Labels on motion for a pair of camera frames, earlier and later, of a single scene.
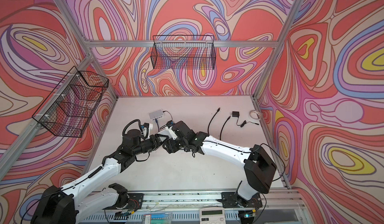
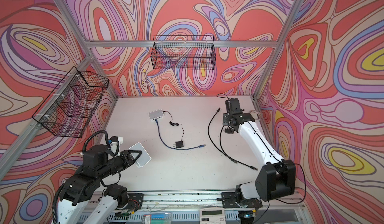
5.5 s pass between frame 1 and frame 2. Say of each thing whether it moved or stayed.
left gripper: moved
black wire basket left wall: stayed
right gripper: moved
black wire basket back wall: stayed
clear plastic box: stayed
